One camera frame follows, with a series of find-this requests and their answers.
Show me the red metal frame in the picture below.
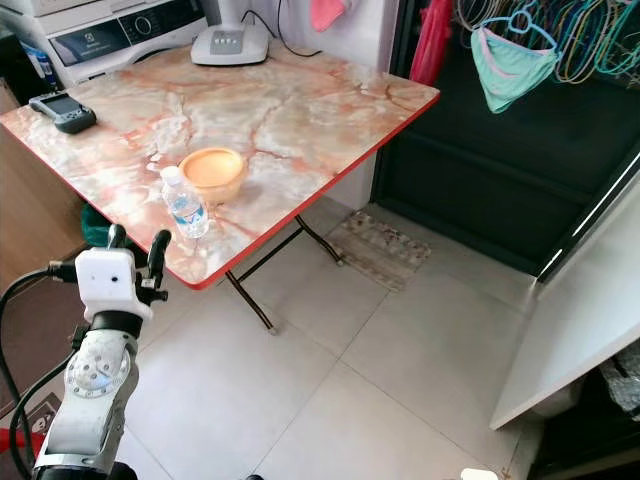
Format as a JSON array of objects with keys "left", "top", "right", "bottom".
[{"left": 0, "top": 430, "right": 17, "bottom": 480}]

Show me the blue plastic clothes hanger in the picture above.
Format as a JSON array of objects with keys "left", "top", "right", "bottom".
[{"left": 478, "top": 6, "right": 563, "bottom": 56}]

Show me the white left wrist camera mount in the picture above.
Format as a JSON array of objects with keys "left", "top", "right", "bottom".
[{"left": 76, "top": 248, "right": 139, "bottom": 319}]

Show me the patterned beige doormat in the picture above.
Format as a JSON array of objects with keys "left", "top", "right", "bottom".
[{"left": 328, "top": 208, "right": 433, "bottom": 293}]

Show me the white washing machine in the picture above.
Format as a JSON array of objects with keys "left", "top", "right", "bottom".
[{"left": 0, "top": 0, "right": 209, "bottom": 89}]

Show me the grey handheld device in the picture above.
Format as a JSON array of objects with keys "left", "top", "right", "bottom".
[{"left": 28, "top": 92, "right": 99, "bottom": 135}]

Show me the black fan power cord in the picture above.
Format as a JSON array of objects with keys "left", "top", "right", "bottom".
[{"left": 268, "top": 8, "right": 323, "bottom": 59}]

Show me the green plastic basket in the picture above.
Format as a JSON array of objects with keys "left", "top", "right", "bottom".
[{"left": 80, "top": 203, "right": 113, "bottom": 249}]

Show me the red hanging cloth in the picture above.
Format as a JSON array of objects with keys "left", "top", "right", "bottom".
[{"left": 410, "top": 0, "right": 456, "bottom": 88}]

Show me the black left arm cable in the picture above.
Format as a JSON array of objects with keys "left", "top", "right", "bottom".
[{"left": 0, "top": 260, "right": 81, "bottom": 480}]

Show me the white fan base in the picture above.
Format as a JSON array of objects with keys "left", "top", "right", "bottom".
[{"left": 190, "top": 0, "right": 271, "bottom": 67}]

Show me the brown patterned rug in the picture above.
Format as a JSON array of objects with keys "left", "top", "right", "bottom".
[{"left": 0, "top": 278, "right": 83, "bottom": 441}]

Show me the clear plastic water bottle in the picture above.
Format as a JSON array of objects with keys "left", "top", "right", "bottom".
[{"left": 160, "top": 165, "right": 211, "bottom": 241}]

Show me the colourful clothes hangers bunch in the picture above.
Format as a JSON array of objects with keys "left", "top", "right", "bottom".
[{"left": 455, "top": 0, "right": 640, "bottom": 86}]

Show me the green underwear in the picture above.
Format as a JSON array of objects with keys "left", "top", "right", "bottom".
[{"left": 470, "top": 26, "right": 561, "bottom": 114}]

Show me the marble-pattern folding table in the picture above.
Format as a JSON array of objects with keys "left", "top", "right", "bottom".
[{"left": 0, "top": 42, "right": 441, "bottom": 333}]

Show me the crumpled white plastic bag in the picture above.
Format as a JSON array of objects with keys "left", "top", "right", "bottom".
[{"left": 600, "top": 350, "right": 640, "bottom": 413}]

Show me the orange plastic bowl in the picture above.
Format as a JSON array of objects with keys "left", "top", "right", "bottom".
[{"left": 178, "top": 146, "right": 247, "bottom": 206}]

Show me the pink hanging cloth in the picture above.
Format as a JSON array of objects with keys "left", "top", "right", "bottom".
[{"left": 310, "top": 0, "right": 351, "bottom": 33}]

